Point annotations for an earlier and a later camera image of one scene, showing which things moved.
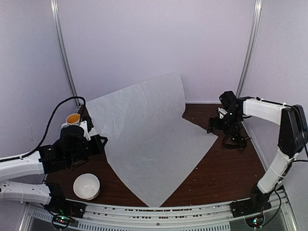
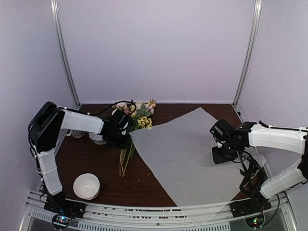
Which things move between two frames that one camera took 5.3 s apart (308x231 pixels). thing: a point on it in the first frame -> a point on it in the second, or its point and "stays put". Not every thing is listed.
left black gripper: x=98 y=148 -> x=125 y=144
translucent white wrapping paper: x=152 y=145 -> x=179 y=150
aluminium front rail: x=211 y=217 stays put
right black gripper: x=217 y=126 -> x=218 y=159
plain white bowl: x=86 y=186 stays put
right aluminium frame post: x=258 y=17 stays put
